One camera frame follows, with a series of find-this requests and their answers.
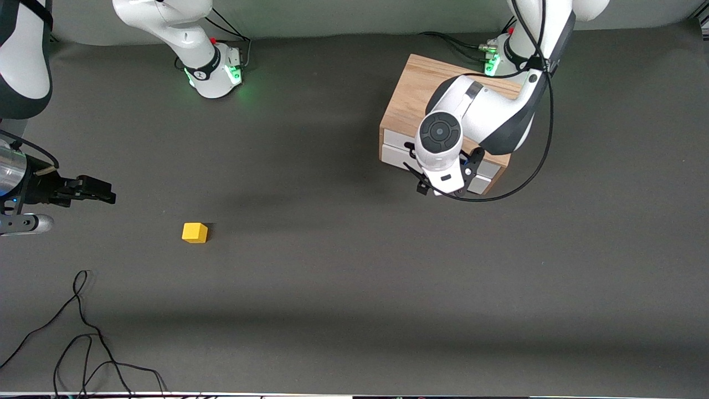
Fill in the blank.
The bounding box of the white-fronted wooden drawer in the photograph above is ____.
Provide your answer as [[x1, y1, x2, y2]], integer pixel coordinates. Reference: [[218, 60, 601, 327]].
[[382, 129, 502, 179], [381, 145, 494, 195]]

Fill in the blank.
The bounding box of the yellow wooden block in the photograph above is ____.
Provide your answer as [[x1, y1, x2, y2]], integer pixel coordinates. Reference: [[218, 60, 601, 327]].
[[182, 223, 209, 244]]

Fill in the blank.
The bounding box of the wooden drawer cabinet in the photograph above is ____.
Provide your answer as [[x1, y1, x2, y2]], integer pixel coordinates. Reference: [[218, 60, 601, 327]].
[[379, 54, 524, 196]]

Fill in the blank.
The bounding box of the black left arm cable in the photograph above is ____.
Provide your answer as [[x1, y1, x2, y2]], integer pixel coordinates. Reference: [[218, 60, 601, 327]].
[[421, 0, 554, 203]]

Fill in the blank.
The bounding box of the thin black loose cable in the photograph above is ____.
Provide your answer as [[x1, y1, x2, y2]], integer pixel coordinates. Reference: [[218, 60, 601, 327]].
[[0, 270, 167, 399]]

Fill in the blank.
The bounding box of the black left base cable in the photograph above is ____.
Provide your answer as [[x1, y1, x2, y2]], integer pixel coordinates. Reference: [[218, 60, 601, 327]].
[[419, 16, 516, 62]]

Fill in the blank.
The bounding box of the black base cable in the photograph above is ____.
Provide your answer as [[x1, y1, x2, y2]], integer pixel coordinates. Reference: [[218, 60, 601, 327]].
[[206, 8, 253, 70], [419, 16, 516, 62]]

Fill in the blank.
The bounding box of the black right base cable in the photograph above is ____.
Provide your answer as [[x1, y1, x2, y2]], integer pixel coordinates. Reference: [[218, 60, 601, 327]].
[[206, 8, 253, 70]]

